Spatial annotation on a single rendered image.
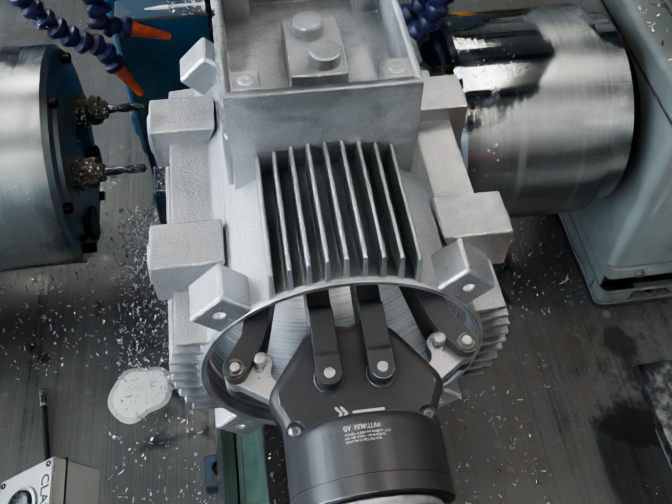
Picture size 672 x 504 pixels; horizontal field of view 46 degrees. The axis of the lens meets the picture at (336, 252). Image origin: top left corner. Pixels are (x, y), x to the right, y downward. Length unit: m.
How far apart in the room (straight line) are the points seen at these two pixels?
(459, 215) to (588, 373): 0.67
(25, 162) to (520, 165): 0.51
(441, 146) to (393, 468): 0.22
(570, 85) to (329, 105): 0.52
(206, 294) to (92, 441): 0.65
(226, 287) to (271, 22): 0.18
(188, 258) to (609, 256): 0.74
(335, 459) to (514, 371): 0.72
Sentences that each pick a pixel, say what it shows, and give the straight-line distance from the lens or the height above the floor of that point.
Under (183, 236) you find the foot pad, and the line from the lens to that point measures 0.42.
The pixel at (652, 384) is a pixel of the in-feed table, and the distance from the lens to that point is 0.96.
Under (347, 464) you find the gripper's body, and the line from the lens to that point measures 0.34.
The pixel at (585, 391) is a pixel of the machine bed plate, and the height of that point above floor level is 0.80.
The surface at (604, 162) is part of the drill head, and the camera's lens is 0.92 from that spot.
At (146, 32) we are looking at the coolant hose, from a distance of 0.87.
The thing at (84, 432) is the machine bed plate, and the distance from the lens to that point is 1.03.
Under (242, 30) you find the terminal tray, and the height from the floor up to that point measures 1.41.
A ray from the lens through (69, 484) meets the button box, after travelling 0.71.
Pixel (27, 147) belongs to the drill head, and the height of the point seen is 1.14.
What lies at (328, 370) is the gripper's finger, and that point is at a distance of 0.37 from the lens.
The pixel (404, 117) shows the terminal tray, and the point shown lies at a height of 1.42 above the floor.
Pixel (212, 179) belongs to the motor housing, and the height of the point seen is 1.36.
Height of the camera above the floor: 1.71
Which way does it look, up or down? 53 degrees down
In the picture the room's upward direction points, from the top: 1 degrees clockwise
